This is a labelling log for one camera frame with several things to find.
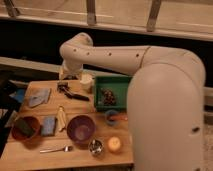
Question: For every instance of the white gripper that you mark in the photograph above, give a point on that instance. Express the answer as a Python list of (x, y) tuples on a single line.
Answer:
[(70, 69)]

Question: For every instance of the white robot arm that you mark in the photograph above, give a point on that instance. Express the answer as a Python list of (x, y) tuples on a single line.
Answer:
[(165, 99)]

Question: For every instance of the white cup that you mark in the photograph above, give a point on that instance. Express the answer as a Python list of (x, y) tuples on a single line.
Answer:
[(86, 82)]

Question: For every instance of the small blue cup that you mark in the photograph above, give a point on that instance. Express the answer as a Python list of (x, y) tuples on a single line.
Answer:
[(108, 114)]

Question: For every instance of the small metal cup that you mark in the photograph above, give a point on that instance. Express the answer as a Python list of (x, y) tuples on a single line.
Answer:
[(95, 147)]

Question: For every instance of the grey-blue cloth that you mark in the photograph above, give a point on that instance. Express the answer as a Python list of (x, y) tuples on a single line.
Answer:
[(39, 97)]

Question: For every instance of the green plastic tray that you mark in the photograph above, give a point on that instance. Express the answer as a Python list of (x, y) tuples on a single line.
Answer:
[(118, 85)]

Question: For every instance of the dark grape bunch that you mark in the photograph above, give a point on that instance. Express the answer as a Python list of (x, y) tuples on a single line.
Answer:
[(109, 98)]

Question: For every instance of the yellow banana toy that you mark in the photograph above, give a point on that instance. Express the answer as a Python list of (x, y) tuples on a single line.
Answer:
[(61, 118)]

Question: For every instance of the blue item at table edge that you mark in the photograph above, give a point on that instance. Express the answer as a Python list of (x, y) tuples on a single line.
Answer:
[(19, 95)]

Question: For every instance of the purple bowl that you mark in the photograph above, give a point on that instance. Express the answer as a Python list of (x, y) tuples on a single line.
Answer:
[(80, 129)]

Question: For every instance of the blue sponge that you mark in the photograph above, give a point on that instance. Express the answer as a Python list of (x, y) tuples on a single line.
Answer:
[(48, 126)]

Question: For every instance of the orange carrot stick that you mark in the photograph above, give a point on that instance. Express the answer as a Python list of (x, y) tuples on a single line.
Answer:
[(116, 118)]

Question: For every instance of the black chair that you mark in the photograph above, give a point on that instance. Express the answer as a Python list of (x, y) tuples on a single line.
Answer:
[(6, 102)]

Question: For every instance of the dark green sponge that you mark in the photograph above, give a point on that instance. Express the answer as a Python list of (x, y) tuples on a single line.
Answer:
[(24, 127)]

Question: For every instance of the silver fork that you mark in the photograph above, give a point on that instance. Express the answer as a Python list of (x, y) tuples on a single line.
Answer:
[(64, 149)]

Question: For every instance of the orange-red bowl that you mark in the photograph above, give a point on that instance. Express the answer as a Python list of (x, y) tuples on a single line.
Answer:
[(19, 136)]

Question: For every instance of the orange round fruit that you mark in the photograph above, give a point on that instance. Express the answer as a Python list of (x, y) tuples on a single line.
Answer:
[(114, 144)]

